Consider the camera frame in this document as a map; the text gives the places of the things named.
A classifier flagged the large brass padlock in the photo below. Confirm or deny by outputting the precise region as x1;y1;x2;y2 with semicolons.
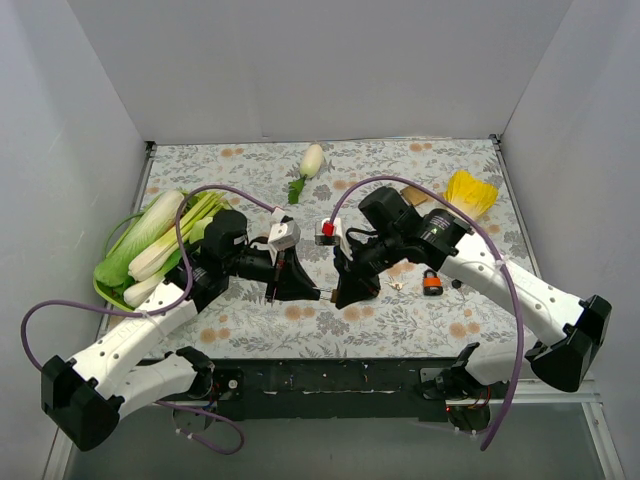
401;186;431;206

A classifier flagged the orange padlock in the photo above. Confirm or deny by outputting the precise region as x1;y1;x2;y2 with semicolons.
422;269;444;297

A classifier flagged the small brass padlock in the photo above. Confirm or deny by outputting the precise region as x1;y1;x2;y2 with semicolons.
320;289;338;303

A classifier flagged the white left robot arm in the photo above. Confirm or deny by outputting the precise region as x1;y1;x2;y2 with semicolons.
41;209;320;452

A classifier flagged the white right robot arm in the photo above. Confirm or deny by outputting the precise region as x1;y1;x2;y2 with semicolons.
321;186;612;398

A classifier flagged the yellow napa cabbage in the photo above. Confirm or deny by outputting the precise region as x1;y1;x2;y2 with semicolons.
444;170;498;220

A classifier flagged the celery stalk bundle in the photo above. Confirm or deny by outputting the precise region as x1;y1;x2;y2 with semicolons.
123;192;225;308

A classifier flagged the floral table mat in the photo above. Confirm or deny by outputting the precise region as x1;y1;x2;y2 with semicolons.
145;138;533;359

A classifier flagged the white radish with leaves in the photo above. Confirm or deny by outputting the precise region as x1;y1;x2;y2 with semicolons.
288;144;324;205

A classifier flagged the green napa cabbage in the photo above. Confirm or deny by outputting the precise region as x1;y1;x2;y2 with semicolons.
93;190;184;287

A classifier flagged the green plastic basket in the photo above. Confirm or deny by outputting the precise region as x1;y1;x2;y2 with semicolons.
93;190;236;311

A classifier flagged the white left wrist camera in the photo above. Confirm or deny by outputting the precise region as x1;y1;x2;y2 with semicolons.
267;207;301;262

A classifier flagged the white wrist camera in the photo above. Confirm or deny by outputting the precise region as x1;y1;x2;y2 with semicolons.
267;207;301;262
314;218;352;259

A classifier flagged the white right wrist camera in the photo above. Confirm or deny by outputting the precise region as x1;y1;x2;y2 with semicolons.
314;218;352;259

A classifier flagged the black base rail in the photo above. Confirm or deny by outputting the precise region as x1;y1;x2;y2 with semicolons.
166;357;454;422

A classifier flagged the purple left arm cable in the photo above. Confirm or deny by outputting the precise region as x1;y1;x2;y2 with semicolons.
20;184;284;455

